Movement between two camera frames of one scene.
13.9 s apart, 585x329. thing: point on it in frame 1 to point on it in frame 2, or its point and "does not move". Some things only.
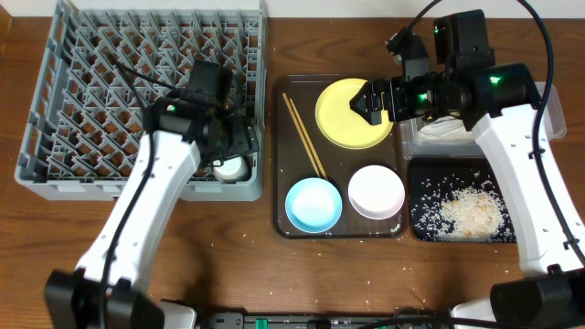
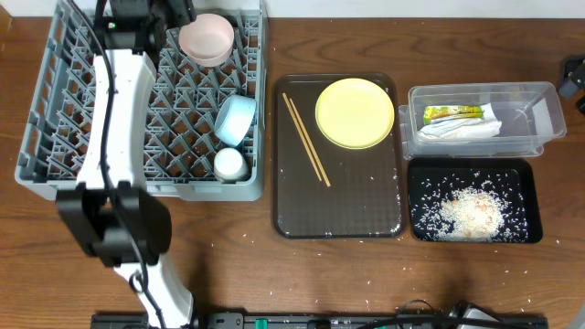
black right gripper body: [425, 97] to [581, 102]
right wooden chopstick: [293, 106] does not move
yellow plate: [341, 125] does not move
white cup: [233, 170] does not move
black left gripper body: [239, 143] to [181, 10]
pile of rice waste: [464, 210] does not move
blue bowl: [313, 206] to [233, 119]
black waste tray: [456, 199] does not move
